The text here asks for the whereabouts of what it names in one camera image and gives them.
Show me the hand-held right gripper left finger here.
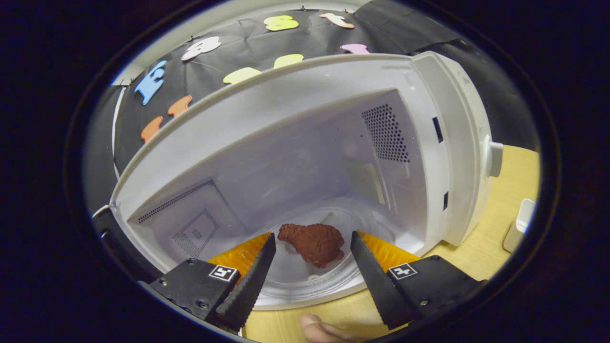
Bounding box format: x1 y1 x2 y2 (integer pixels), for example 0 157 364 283
148 232 277 332

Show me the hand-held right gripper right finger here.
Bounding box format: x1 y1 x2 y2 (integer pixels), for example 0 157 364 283
350 231 487 330

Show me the brown fried chicken drumstick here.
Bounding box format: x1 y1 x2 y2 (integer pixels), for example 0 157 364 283
277 223 346 269

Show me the white microwave oven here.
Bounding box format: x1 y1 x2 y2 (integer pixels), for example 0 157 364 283
91 51 504 311

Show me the white ribbed tray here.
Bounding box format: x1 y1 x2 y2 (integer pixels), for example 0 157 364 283
503 198 537 253

